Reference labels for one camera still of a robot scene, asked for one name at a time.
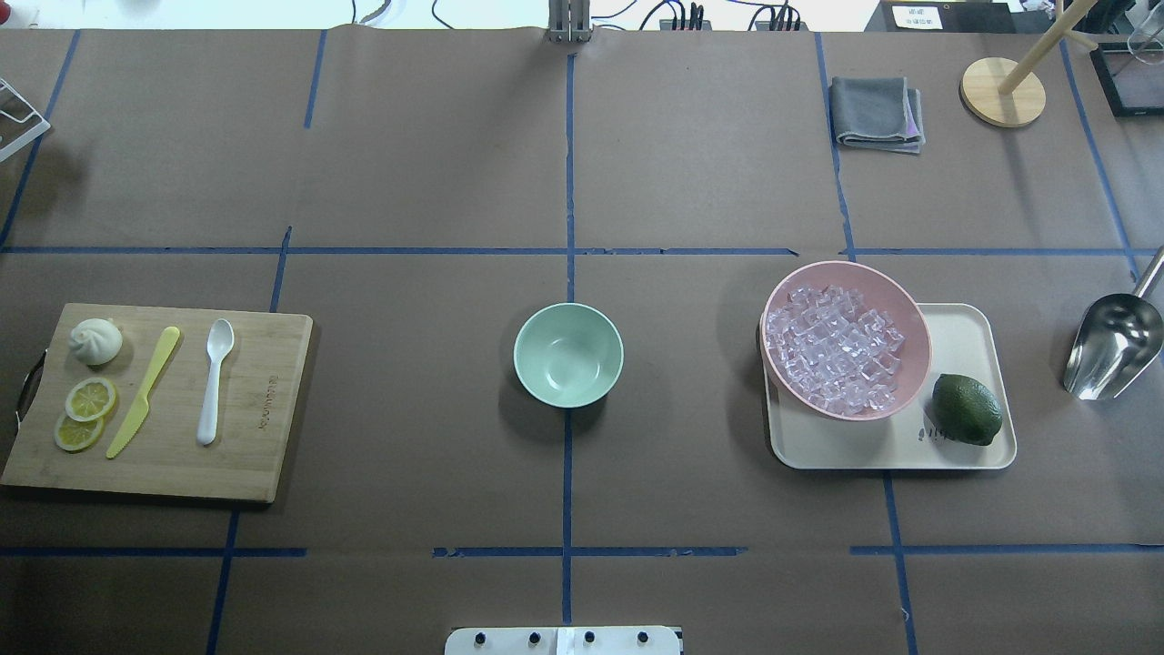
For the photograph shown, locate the folded grey cloth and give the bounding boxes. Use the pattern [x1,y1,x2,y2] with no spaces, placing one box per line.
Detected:
[828,77,927,155]

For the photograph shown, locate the upper lemon slice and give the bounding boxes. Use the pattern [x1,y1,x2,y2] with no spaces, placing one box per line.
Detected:
[64,377,119,423]

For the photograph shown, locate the beige plastic tray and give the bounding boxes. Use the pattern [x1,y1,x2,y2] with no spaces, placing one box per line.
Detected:
[766,302,1019,471]

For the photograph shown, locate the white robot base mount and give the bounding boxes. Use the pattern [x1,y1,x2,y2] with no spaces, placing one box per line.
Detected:
[443,625,684,654]

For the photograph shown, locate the mirror tray glass rack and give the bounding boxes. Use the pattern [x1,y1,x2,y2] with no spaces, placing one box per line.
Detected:
[1090,40,1163,118]

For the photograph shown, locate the clear ice cubes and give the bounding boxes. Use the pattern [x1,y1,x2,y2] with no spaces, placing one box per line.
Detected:
[761,285,904,418]

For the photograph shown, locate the aluminium frame post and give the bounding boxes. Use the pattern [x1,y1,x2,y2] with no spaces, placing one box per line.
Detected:
[546,0,592,43]

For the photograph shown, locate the green lime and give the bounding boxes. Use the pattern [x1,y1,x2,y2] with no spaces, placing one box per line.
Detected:
[930,373,1005,447]

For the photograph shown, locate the lemon slice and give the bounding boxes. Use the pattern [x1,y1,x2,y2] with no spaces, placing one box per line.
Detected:
[54,413,105,453]
[64,377,119,423]

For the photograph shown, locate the white plastic spoon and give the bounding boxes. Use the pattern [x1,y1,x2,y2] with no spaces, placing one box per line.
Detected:
[196,316,236,447]

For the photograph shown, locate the steel ice scoop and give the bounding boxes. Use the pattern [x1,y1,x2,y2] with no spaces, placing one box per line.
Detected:
[1062,248,1163,399]

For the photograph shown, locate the white wire cup rack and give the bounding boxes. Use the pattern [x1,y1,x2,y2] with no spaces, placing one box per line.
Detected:
[0,79,51,162]

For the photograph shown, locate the pink bowl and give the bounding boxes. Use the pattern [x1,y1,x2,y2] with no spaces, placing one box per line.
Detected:
[759,261,932,420]

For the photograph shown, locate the wooden cutting board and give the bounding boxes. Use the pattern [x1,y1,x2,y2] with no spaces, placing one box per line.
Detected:
[3,302,315,503]

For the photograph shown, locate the mint green bowl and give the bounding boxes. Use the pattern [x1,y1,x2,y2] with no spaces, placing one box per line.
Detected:
[513,302,625,408]

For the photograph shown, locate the yellow plastic knife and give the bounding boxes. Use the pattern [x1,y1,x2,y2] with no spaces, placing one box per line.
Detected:
[105,325,182,460]

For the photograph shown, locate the lower lemon slice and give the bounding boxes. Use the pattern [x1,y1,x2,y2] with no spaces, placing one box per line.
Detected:
[54,413,105,453]

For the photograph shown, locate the wooden mug tree stand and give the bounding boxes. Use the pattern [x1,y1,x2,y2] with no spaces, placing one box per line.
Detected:
[959,1,1099,128]

